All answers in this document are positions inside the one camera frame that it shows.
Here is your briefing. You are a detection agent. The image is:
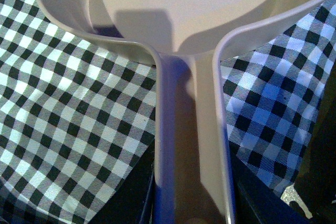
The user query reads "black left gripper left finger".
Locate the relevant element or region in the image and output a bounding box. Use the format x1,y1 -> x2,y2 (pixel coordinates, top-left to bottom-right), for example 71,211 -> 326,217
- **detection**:
90,143 -> 154,223

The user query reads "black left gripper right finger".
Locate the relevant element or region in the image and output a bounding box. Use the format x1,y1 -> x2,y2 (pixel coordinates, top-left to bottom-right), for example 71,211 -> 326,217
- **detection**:
230,153 -> 309,223

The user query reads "grey plastic dustpan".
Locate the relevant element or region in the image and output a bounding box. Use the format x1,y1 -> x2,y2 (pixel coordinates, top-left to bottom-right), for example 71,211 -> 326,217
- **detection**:
37,0 -> 325,223

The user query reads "black white checkered bedsheet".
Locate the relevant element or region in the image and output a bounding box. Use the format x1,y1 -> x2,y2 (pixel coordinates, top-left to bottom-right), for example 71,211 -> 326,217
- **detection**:
1,0 -> 335,223

